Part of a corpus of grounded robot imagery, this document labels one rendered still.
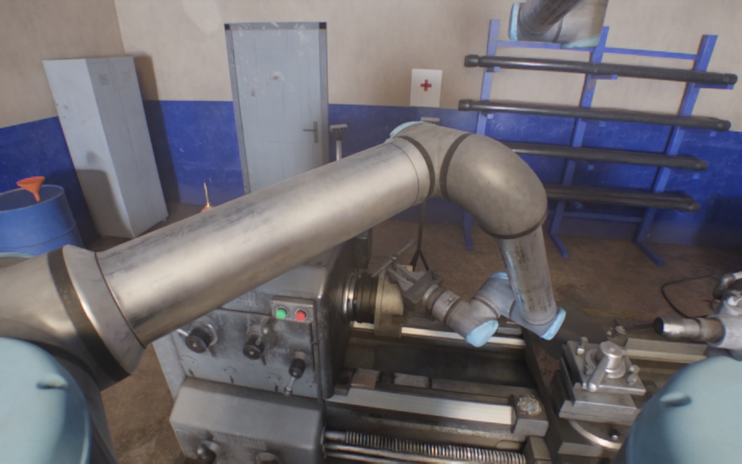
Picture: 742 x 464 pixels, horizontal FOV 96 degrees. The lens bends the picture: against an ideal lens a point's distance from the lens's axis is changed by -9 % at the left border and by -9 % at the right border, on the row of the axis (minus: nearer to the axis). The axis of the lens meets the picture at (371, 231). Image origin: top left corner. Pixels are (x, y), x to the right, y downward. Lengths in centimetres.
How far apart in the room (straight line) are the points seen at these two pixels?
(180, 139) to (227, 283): 474
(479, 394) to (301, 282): 75
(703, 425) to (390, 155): 44
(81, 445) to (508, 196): 52
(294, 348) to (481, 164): 82
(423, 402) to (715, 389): 111
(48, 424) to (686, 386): 36
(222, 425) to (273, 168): 355
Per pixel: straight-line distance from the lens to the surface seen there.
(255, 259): 42
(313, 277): 104
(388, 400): 134
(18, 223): 360
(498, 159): 56
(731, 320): 168
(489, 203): 55
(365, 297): 124
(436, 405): 134
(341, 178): 48
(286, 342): 116
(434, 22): 405
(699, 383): 30
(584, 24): 112
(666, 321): 156
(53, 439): 26
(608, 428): 134
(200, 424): 145
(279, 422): 135
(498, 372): 166
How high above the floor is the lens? 190
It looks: 27 degrees down
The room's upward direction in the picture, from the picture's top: 1 degrees clockwise
